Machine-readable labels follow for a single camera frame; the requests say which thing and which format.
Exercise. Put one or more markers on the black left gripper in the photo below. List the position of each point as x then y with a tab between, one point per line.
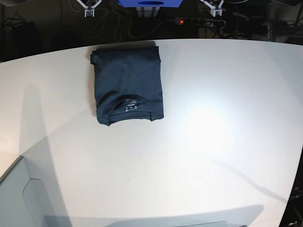
213	4

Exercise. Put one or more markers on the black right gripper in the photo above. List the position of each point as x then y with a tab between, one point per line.
89	4

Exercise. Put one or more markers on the dark blue T-shirt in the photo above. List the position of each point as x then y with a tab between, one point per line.
127	84

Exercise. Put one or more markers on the black power strip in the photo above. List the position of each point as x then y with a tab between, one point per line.
199	22

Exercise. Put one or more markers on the blue box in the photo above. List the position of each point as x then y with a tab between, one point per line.
150	3

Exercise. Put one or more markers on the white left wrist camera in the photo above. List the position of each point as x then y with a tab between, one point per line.
216	12

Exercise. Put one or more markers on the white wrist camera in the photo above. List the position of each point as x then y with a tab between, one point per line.
216	12
89	12

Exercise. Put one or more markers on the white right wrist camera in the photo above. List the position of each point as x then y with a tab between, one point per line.
89	12

